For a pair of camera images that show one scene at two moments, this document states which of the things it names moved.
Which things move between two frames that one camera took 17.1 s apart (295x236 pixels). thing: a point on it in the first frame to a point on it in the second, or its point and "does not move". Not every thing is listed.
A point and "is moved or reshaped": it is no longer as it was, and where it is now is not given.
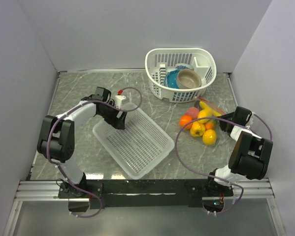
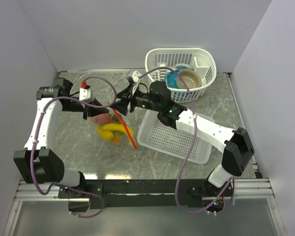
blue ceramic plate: x=170 y=79 does not move
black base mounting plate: x=113 y=193 does not move
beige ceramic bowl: x=188 y=78 does not move
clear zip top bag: x=200 y=120 to x=114 y=127
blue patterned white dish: x=180 y=66 does not move
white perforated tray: x=143 y=143 to x=154 y=134
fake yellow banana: x=206 y=112 to x=113 y=126
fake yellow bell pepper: x=197 y=129 is moved or reshaped
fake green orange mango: x=211 y=124 is moved or reshaped
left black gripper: x=116 y=123 to x=92 y=111
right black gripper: x=222 y=125 to x=127 y=95
